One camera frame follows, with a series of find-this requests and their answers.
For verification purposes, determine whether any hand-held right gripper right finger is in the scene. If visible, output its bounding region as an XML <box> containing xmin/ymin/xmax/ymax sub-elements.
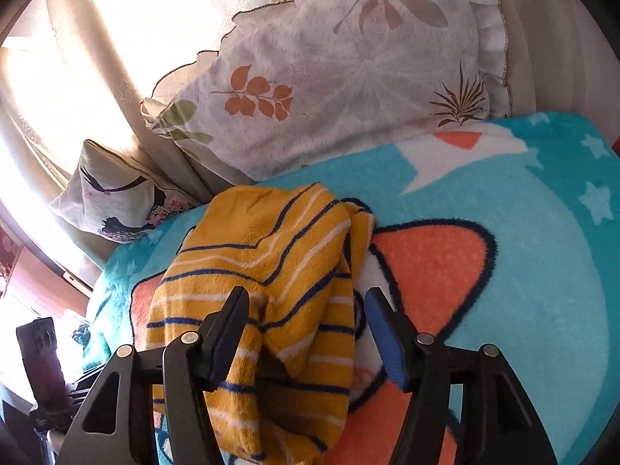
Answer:
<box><xmin>363</xmin><ymin>287</ymin><xmax>550</xmax><ymax>465</ymax></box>

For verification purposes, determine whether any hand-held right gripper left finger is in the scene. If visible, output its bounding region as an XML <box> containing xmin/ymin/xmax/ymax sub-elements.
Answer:
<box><xmin>58</xmin><ymin>286</ymin><xmax>251</xmax><ymax>465</ymax></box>

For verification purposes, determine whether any yellow striped sweater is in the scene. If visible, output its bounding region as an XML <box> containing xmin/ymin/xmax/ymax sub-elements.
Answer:
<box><xmin>145</xmin><ymin>183</ymin><xmax>377</xmax><ymax>463</ymax></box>

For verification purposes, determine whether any teal printed blanket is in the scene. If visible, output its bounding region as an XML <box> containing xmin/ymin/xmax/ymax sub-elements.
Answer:
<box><xmin>82</xmin><ymin>112</ymin><xmax>620</xmax><ymax>465</ymax></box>

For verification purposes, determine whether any figure print pillow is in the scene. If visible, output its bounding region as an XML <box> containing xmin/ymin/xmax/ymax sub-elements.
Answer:
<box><xmin>48</xmin><ymin>139</ymin><xmax>197</xmax><ymax>244</ymax></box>

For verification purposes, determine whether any beige curtain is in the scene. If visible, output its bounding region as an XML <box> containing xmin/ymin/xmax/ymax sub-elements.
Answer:
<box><xmin>0</xmin><ymin>0</ymin><xmax>272</xmax><ymax>291</ymax></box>

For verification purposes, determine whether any leaf print pillow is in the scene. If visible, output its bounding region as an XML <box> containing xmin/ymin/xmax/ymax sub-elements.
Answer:
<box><xmin>140</xmin><ymin>0</ymin><xmax>514</xmax><ymax>181</ymax></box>

